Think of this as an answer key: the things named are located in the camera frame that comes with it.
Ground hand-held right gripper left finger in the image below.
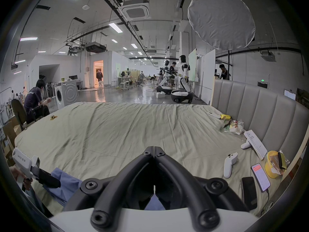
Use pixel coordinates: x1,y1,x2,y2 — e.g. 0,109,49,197
64,146,155,230

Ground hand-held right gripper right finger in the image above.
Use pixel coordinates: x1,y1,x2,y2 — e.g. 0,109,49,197
155,146,249,230

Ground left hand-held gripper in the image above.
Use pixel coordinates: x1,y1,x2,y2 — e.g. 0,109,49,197
12,147,61,191

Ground blue garment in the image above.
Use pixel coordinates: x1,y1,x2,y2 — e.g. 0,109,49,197
45,167,167,210

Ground person's left hand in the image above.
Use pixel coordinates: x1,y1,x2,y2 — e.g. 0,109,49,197
9,166,33,191

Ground black phone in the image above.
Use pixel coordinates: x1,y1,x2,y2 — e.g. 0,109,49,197
241,177,258,211

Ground bed with pale green sheet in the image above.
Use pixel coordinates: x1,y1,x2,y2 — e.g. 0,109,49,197
14,102,283,217

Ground brown cartons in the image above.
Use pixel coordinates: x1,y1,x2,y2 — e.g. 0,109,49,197
1,120,22,166

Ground phone with lit screen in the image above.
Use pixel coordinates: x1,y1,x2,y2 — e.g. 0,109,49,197
251,163,271,193

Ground clear snack bag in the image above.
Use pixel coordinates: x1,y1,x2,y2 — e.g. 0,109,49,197
220,119,245,135

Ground black office chair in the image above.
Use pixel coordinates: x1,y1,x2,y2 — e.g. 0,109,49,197
11,99,39,132

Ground white paper booklet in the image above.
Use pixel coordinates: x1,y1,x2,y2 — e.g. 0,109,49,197
243,130,268,160

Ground yellow snack cup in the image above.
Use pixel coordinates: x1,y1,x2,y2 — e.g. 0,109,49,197
265,150,288,179

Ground white washing machine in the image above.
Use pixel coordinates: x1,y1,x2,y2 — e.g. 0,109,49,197
54,80,79,110

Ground grey padded headboard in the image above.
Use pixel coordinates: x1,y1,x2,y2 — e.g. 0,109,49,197
211,79,309,165

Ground white humanoid robot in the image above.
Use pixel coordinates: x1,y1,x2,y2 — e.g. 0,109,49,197
156,60,173,95
171,55,193,104

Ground round white softbox lamp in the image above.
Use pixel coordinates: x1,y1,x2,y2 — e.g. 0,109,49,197
188,0,256,80

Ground black charging cable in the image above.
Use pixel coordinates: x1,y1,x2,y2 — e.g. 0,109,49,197
261,189,274,214

